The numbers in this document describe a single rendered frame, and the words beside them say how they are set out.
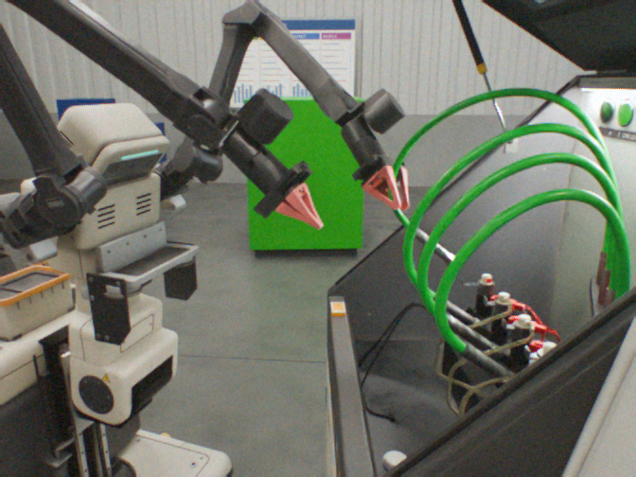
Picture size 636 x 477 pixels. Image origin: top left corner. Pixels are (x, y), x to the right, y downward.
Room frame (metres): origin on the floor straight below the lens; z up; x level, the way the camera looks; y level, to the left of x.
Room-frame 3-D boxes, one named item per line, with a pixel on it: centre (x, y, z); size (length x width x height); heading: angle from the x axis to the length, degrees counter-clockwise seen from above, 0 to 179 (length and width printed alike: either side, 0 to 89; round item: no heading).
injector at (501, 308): (0.74, -0.28, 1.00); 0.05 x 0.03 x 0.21; 91
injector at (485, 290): (0.82, -0.28, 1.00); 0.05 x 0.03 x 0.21; 91
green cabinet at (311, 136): (4.52, 0.12, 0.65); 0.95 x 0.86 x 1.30; 93
